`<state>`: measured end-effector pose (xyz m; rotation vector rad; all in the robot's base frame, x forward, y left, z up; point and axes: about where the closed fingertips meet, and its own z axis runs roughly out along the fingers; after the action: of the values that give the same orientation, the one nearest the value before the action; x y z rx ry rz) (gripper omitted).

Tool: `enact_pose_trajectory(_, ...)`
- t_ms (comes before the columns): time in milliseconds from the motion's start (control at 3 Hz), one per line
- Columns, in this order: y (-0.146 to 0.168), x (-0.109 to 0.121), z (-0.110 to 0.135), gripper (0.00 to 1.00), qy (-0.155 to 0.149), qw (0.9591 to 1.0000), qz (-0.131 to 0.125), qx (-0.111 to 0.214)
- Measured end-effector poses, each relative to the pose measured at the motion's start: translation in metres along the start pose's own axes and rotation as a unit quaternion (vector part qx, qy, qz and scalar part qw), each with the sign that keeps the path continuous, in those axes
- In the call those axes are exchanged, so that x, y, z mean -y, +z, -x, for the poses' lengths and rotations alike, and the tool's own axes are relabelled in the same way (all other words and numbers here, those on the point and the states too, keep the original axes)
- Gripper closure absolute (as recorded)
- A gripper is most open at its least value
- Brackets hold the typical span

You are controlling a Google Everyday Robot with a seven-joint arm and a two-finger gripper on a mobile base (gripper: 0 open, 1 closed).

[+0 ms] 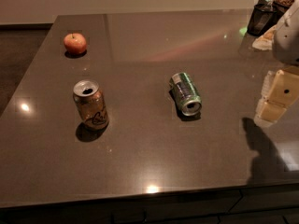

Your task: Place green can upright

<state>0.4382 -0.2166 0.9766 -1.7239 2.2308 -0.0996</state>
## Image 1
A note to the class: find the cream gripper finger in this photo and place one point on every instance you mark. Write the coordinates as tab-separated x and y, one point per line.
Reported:
281	87
267	114

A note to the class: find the green soda can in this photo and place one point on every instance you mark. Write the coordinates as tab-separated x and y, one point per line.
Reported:
186	96

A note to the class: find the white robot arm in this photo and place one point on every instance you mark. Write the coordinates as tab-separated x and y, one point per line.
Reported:
285	45

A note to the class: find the orange soda can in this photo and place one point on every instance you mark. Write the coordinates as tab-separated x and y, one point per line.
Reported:
90	103

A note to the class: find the pale food item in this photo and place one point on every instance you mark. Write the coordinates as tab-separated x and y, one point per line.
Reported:
264	42

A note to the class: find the black mesh cup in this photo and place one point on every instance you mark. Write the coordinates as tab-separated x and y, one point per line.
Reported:
255	26

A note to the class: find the dark snack container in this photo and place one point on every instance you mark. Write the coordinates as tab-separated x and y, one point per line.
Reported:
281	2

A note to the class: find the red apple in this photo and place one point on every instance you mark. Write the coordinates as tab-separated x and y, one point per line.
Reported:
75	43

